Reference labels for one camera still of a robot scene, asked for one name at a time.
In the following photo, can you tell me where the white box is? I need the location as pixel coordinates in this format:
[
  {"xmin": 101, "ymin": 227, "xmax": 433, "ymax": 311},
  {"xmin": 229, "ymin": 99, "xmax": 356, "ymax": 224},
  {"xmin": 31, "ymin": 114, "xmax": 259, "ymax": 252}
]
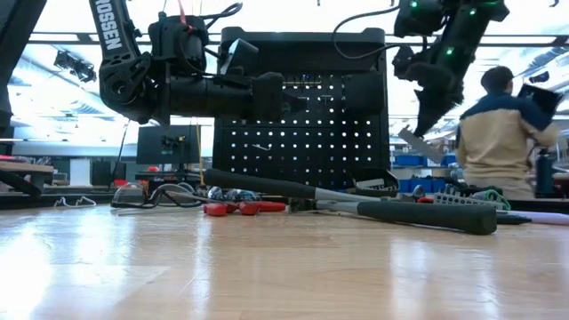
[{"xmin": 69, "ymin": 157, "xmax": 92, "ymax": 188}]

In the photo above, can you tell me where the black pegboard box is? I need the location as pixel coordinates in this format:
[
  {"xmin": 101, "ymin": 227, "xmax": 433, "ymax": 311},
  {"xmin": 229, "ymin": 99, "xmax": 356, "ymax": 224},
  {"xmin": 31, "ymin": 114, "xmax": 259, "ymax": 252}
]
[{"xmin": 341, "ymin": 70, "xmax": 386, "ymax": 115}]

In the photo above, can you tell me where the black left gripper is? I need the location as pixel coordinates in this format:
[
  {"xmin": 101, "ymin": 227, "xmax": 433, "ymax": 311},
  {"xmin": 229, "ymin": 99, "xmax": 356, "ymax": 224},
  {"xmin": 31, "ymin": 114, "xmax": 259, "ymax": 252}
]
[{"xmin": 167, "ymin": 36, "xmax": 309, "ymax": 120}]

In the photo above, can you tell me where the black aluminium table frame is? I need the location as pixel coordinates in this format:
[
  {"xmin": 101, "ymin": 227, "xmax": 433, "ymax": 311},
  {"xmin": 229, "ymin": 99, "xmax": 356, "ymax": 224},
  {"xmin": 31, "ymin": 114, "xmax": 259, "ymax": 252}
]
[{"xmin": 0, "ymin": 191, "xmax": 569, "ymax": 212}]

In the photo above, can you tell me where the person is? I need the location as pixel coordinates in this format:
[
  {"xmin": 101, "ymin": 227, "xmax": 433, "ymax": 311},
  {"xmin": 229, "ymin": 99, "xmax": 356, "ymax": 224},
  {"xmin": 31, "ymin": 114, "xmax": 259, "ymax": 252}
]
[{"xmin": 453, "ymin": 65, "xmax": 562, "ymax": 202}]

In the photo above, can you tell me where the grey hammer black handle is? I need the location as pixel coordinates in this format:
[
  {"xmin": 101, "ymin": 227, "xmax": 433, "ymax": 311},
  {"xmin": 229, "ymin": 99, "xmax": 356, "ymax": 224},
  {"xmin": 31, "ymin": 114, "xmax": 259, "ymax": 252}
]
[
  {"xmin": 202, "ymin": 167, "xmax": 421, "ymax": 206},
  {"xmin": 288, "ymin": 198, "xmax": 499, "ymax": 236}
]

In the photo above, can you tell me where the wide blue storage bin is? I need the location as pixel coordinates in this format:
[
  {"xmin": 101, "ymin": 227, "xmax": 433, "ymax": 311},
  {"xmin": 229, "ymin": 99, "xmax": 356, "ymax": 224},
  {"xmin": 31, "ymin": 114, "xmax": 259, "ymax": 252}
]
[{"xmin": 397, "ymin": 178, "xmax": 445, "ymax": 195}]

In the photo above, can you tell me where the black monitor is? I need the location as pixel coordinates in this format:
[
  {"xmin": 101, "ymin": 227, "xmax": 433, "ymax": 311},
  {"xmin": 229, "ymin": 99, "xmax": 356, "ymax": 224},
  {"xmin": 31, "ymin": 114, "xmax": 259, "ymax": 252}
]
[{"xmin": 136, "ymin": 124, "xmax": 202, "ymax": 165}]

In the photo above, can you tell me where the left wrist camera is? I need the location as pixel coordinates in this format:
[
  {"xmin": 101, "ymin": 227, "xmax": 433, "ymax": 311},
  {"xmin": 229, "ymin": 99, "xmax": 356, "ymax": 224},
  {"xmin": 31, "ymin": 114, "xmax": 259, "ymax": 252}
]
[{"xmin": 252, "ymin": 71, "xmax": 285, "ymax": 124}]

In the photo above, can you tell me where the grey perforated beam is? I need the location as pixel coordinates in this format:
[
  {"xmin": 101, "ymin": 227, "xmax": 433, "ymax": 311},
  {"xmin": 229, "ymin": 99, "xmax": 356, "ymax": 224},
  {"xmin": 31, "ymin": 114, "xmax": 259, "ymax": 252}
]
[
  {"xmin": 355, "ymin": 177, "xmax": 386, "ymax": 190},
  {"xmin": 431, "ymin": 190, "xmax": 506, "ymax": 210},
  {"xmin": 397, "ymin": 125, "xmax": 446, "ymax": 164}
]

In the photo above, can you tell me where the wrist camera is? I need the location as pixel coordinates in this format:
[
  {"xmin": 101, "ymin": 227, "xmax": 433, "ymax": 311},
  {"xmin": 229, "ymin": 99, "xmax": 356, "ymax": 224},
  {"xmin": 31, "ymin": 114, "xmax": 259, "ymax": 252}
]
[
  {"xmin": 404, "ymin": 61, "xmax": 457, "ymax": 92},
  {"xmin": 252, "ymin": 71, "xmax": 285, "ymax": 124}
]

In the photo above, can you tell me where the black open bin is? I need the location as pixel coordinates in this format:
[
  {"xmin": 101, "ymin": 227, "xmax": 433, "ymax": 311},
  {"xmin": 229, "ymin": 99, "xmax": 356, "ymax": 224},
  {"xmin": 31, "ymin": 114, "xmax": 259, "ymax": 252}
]
[{"xmin": 350, "ymin": 167, "xmax": 400, "ymax": 199}]

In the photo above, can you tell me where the dark blue bottle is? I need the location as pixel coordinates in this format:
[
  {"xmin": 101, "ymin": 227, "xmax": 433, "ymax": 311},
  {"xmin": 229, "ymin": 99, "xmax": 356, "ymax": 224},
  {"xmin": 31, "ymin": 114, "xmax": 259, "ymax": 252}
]
[{"xmin": 534, "ymin": 148, "xmax": 556, "ymax": 197}]

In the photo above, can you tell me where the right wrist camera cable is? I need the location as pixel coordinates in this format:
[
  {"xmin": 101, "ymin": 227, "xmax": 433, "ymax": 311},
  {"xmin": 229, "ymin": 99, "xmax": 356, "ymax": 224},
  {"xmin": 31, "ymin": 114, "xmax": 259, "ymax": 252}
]
[{"xmin": 332, "ymin": 11, "xmax": 402, "ymax": 61}]

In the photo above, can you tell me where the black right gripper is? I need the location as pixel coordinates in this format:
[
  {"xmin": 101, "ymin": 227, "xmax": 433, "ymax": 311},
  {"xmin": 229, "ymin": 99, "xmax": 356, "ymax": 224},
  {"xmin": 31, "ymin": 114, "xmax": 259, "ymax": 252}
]
[{"xmin": 392, "ymin": 44, "xmax": 466, "ymax": 139}]

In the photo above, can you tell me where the dark laptop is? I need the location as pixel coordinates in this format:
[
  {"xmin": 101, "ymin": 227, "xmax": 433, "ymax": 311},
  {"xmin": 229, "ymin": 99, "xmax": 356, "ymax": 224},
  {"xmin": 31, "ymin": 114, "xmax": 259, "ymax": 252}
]
[{"xmin": 517, "ymin": 83, "xmax": 565, "ymax": 120}]

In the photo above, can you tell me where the black ceiling-mounted device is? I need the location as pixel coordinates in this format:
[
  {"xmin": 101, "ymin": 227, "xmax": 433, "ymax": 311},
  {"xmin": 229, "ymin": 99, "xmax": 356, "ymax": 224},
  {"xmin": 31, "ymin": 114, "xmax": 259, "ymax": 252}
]
[{"xmin": 52, "ymin": 49, "xmax": 98, "ymax": 84}]

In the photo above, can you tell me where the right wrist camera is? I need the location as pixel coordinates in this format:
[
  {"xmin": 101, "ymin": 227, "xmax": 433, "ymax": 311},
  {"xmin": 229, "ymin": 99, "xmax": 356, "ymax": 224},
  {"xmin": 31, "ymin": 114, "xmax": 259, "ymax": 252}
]
[{"xmin": 404, "ymin": 61, "xmax": 457, "ymax": 92}]

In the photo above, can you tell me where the hanging black cable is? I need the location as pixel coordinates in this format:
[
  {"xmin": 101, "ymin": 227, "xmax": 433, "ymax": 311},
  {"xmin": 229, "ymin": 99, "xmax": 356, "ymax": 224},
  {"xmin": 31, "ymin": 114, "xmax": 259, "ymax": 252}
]
[{"xmin": 108, "ymin": 119, "xmax": 131, "ymax": 192}]

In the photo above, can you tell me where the black pegboard tool cart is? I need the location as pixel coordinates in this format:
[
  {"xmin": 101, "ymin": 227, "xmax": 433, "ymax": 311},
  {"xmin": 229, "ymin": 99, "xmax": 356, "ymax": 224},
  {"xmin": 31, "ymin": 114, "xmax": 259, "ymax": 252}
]
[{"xmin": 212, "ymin": 26, "xmax": 392, "ymax": 190}]

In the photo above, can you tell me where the wooden side bench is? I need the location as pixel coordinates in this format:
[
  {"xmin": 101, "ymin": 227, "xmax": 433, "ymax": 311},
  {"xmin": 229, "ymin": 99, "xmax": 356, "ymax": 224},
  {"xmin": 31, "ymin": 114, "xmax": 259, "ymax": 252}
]
[{"xmin": 0, "ymin": 160, "xmax": 55, "ymax": 188}]

